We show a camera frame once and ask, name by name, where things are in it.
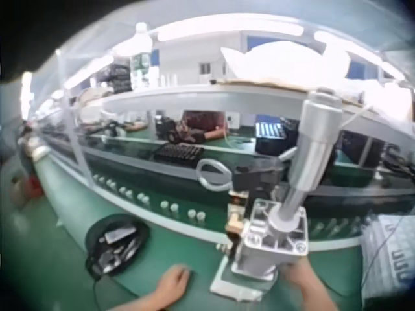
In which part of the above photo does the person's right hand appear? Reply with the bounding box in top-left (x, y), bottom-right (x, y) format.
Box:
top-left (280, 257), bottom-right (318, 292)

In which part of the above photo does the person's left hand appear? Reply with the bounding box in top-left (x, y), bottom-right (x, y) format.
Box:
top-left (154, 264), bottom-right (195, 301)

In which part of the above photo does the black round pouch of parts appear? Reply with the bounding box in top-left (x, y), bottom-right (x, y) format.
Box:
top-left (84, 213), bottom-right (152, 281)

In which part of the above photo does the small brown and black fixture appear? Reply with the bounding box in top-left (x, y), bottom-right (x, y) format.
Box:
top-left (226, 189), bottom-right (251, 235)

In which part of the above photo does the row of white knobs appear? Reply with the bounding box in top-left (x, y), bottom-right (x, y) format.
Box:
top-left (91, 174), bottom-right (209, 225)

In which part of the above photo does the black tray of parts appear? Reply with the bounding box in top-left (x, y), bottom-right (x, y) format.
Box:
top-left (153, 142), bottom-right (206, 169)

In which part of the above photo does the black block fixture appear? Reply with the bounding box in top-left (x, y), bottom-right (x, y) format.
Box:
top-left (232, 164), bottom-right (283, 196)

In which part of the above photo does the green conveyor belt line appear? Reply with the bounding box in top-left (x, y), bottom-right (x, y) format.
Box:
top-left (38, 128), bottom-right (415, 214)

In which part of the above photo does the silver pneumatic press machine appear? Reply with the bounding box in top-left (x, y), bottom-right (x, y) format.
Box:
top-left (209, 87), bottom-right (345, 302)

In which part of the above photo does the black box with lit panel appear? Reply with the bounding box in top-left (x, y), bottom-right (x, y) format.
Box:
top-left (254, 121), bottom-right (287, 156)

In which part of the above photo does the white overhead shelf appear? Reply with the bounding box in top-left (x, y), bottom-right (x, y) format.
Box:
top-left (99, 82), bottom-right (415, 132)

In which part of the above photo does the group of small white bottles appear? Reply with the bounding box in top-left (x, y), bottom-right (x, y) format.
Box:
top-left (138, 68), bottom-right (180, 89)

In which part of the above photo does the stack of black trays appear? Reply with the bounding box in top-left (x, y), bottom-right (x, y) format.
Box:
top-left (98, 63), bottom-right (133, 93)

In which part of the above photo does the white tray of parts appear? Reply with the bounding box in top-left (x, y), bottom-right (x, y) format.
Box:
top-left (359, 213), bottom-right (415, 301)

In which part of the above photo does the clear plastic bottle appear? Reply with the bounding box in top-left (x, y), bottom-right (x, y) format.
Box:
top-left (129, 22), bottom-right (154, 89)

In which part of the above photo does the white plastic bag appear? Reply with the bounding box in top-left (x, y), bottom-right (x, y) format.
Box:
top-left (220, 41), bottom-right (351, 86)

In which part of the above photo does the black cable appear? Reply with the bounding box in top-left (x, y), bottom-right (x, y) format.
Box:
top-left (91, 275), bottom-right (108, 311)

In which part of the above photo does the white coiled hose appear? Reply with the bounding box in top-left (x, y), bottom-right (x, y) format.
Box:
top-left (195, 157), bottom-right (235, 192)

